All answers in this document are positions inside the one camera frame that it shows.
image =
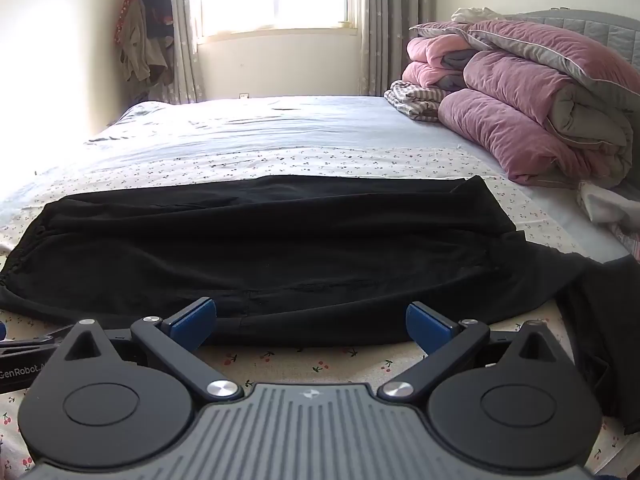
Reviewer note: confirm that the cherry print bed sheet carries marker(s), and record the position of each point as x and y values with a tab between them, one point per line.
310	360

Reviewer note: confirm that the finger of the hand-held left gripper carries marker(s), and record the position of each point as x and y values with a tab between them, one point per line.
35	344

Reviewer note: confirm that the small white cloth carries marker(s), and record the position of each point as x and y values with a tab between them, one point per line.
475	14

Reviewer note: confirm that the navy hanging jacket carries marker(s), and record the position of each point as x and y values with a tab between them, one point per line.
157	10

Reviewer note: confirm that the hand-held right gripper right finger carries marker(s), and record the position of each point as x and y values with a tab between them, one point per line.
424	326

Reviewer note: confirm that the grey patterned curtain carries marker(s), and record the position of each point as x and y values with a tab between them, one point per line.
182	35
395	20

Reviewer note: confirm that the mauve folded quilt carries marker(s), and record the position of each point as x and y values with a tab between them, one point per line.
530	105

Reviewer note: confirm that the striped folded cloth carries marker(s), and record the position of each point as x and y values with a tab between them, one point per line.
412	100

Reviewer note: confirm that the black pants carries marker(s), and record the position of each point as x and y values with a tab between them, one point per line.
280	255

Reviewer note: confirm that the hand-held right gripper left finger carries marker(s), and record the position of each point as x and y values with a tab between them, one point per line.
194	319

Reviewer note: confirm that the pink folded quilt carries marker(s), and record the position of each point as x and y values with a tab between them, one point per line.
430	60

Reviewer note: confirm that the white crumpled cloth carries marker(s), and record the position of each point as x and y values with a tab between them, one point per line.
607	205

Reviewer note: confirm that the grey quilted headboard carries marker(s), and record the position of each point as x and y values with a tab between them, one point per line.
590	27

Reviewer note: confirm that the khaki hanging jacket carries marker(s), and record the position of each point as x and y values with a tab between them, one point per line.
142	55

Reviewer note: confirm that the red hanging cloth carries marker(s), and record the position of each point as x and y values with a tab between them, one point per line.
125	15

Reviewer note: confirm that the light blue bed sheet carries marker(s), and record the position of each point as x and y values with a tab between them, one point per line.
280	120

